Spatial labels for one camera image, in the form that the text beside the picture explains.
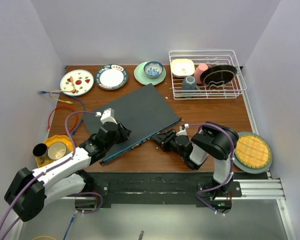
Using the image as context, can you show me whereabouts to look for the yellow ethernet cable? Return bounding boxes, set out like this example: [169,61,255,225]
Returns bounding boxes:
[48,74,77,105]

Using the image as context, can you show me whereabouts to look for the grey mug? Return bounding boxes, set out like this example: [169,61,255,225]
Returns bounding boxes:
[181,75,201,99]

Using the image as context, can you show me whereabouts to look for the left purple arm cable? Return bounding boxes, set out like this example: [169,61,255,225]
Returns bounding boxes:
[0,111,102,240]

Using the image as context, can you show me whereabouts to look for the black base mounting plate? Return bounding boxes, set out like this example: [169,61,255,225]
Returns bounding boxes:
[75,172,242,210]

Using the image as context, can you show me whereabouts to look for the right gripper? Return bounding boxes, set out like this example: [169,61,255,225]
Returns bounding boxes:
[151,128,186,159]

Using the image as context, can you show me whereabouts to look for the black round plate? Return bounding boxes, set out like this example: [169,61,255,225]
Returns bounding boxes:
[200,65,238,87]

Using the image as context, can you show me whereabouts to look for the white strawberry pattern plate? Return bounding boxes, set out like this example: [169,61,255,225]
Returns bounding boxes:
[59,69,94,97]

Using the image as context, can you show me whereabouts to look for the grey plate with yellow mat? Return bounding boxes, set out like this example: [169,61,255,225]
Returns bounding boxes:
[234,131,273,174]

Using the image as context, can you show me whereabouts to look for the blue cable on floor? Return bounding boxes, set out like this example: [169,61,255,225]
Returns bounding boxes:
[62,213,76,240]

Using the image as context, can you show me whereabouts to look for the black network switch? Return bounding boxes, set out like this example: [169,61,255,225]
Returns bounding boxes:
[83,84,180,164]

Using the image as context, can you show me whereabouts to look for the white plate dark green rim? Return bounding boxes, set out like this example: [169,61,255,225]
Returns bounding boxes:
[95,64,129,91]

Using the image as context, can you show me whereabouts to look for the black cup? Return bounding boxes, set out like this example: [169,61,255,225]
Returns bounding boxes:
[32,143,48,158]

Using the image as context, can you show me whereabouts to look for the white wire dish rack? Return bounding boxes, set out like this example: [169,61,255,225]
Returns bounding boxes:
[168,49,247,100]

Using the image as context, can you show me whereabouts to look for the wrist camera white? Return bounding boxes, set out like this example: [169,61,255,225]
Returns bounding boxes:
[100,108,117,124]
[176,123,189,136]

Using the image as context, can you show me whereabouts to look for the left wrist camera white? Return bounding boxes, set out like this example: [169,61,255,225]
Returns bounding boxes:
[100,108,117,124]

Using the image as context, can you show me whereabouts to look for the aluminium frame rail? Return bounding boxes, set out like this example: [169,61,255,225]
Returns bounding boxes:
[8,174,297,240]

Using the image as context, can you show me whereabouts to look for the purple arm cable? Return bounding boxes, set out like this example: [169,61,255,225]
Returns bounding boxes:
[0,111,102,240]
[184,123,237,216]

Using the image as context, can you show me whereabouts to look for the red ethernet cable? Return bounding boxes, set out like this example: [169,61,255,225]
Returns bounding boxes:
[46,105,79,136]

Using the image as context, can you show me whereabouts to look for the pink cup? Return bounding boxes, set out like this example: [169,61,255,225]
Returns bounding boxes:
[193,63,209,83]

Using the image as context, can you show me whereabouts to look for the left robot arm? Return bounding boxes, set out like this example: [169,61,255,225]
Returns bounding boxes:
[4,120,131,222]

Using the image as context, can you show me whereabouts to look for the blue white patterned bowl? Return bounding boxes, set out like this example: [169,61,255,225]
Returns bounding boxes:
[143,61,164,79]

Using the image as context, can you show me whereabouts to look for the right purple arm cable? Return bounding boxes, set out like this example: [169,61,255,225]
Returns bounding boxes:
[184,123,237,216]

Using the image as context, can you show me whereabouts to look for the beige bowl on yellow plate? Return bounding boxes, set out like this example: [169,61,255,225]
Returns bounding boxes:
[47,142,68,161]

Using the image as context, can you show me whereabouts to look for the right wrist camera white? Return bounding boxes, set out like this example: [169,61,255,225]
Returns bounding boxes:
[176,123,189,136]

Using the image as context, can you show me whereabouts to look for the light green plate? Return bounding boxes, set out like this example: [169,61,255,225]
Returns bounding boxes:
[134,61,167,86]

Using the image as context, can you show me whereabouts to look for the cream square plate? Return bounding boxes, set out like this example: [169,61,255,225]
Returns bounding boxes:
[170,58,195,78]

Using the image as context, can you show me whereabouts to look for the yellow scalloped plate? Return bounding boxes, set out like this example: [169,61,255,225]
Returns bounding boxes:
[35,135,74,168]

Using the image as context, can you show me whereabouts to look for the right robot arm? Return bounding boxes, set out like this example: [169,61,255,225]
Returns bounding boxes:
[151,121,239,197]

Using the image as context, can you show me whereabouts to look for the blue ethernet cable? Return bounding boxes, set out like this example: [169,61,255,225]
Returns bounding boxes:
[36,89,86,137]

